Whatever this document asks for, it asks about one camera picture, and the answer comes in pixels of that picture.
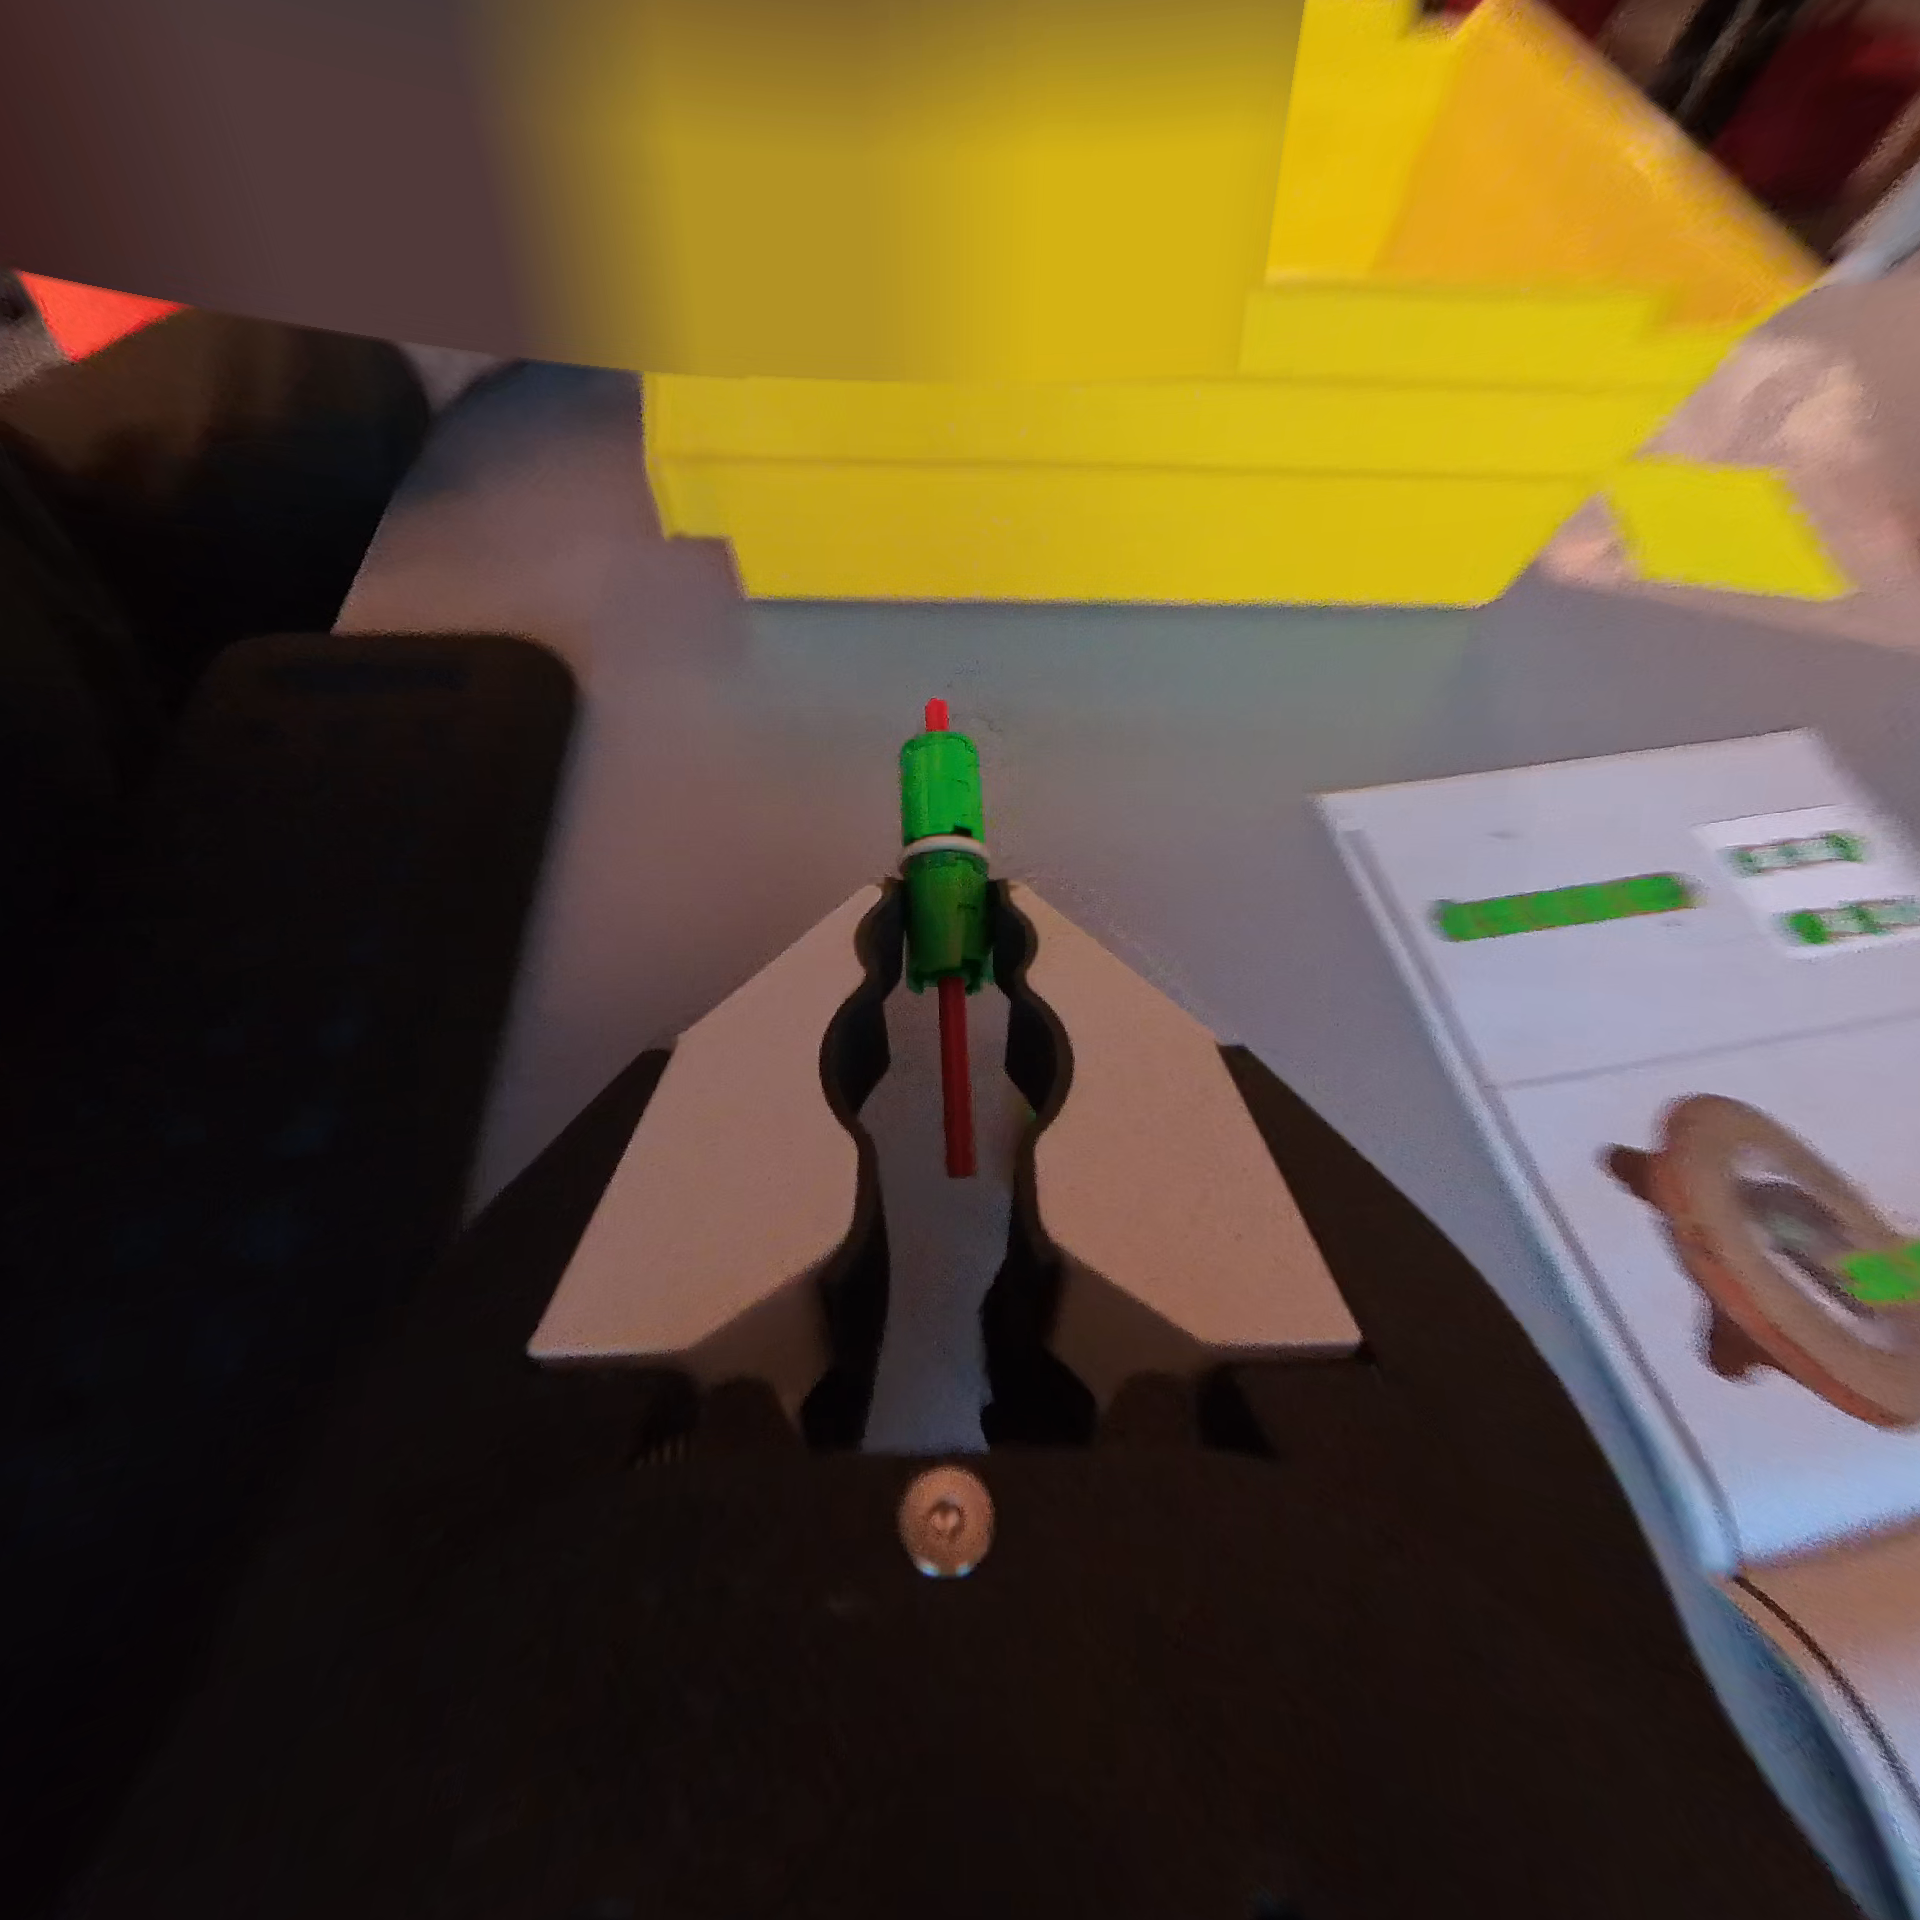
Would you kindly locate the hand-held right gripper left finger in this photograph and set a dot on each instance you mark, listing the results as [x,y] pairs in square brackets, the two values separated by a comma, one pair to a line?
[690,1201]

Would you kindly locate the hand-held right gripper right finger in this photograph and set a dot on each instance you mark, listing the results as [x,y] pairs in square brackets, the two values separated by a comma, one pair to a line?
[1184,1201]

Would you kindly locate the red axle rod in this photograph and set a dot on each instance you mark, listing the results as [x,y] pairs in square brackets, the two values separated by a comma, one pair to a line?
[957,1081]

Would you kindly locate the green round brick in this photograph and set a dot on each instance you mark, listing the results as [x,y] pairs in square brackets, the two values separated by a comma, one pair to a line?
[942,788]
[948,931]

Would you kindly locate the white washer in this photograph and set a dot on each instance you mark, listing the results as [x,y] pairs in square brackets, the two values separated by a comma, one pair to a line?
[944,852]

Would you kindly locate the grey desk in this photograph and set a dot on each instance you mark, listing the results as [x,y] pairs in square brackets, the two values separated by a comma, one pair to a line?
[1201,720]

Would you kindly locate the black studded mat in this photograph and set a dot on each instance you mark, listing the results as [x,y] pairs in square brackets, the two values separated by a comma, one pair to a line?
[300,974]

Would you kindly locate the open instruction booklet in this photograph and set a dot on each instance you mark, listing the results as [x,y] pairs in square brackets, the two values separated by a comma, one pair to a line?
[1591,991]

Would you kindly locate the yellow storage bin stack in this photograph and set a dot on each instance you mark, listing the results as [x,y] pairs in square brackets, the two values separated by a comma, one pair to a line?
[1125,494]

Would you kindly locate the red strip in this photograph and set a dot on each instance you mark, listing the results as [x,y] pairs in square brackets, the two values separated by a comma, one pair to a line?
[105,308]

